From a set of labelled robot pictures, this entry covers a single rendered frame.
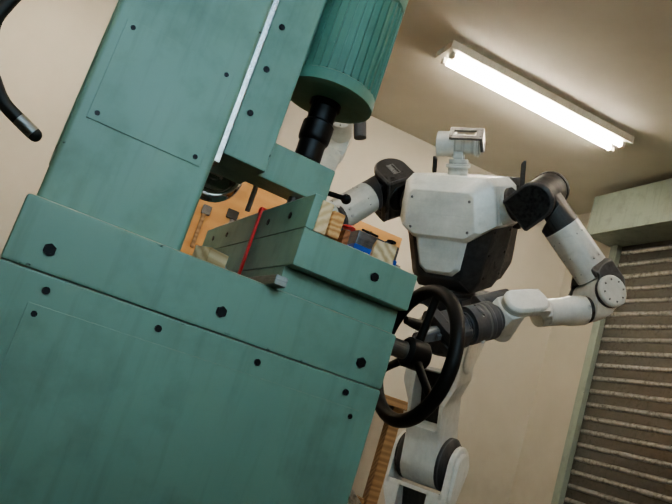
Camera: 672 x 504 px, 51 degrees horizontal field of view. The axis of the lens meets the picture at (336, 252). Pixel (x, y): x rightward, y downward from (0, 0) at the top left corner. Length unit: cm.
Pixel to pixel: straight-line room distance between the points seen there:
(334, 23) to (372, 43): 8
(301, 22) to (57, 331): 68
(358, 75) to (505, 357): 426
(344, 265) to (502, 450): 446
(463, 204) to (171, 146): 88
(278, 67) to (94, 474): 71
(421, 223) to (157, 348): 102
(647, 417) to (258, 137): 379
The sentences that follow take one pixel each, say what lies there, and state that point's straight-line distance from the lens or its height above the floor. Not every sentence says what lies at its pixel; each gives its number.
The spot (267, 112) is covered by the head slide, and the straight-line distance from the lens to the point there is 123.
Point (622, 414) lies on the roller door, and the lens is 483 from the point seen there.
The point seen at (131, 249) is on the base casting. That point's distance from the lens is 98.
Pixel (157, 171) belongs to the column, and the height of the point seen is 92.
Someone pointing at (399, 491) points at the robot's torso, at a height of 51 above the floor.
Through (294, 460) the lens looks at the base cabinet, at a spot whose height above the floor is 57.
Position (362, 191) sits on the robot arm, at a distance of 191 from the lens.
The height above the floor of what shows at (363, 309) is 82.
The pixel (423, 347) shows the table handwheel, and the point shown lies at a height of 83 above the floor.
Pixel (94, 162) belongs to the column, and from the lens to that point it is 110.
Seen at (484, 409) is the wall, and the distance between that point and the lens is 534.
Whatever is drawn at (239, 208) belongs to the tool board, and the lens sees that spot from 462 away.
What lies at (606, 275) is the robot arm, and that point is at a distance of 179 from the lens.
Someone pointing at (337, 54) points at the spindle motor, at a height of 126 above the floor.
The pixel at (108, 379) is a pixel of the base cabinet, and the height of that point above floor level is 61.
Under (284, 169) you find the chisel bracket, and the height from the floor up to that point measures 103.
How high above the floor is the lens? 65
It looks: 12 degrees up
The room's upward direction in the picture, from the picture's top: 18 degrees clockwise
